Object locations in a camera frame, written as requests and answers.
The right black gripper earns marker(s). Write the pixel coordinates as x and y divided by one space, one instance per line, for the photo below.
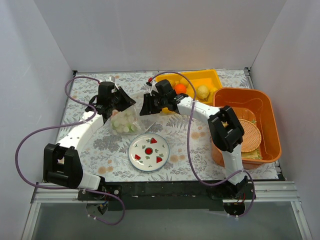
155 103

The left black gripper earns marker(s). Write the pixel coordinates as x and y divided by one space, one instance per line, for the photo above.
121 98

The clear zip top bag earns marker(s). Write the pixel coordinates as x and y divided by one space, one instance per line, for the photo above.
144 122

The fake orange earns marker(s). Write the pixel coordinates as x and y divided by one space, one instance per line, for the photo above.
180 88

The smooth fake yellow lemon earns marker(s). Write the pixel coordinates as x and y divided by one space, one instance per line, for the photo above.
184 82

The wrinkled fake yellow lemon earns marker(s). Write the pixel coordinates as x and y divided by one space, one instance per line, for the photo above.
203 93

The fake yellow mango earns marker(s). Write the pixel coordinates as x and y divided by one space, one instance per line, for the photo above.
172 83

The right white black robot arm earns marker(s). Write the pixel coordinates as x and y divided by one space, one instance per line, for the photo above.
224 126

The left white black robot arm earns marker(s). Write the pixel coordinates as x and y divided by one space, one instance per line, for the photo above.
61 161

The watermelon pattern ceramic plate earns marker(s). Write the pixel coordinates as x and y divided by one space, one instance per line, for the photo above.
148 152

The yellow plastic tray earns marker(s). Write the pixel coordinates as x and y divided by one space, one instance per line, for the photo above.
209 78

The round woven bamboo basket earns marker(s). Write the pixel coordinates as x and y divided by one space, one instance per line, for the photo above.
252 137

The orange plastic tub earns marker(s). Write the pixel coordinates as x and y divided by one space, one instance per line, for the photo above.
256 107

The green bamboo placemat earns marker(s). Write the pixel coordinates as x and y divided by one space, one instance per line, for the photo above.
252 155

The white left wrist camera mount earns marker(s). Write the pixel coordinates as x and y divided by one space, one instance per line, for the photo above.
110 78

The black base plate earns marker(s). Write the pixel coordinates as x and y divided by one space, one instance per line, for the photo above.
175 195

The aluminium frame rail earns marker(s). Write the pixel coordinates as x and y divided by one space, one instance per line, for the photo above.
274 214

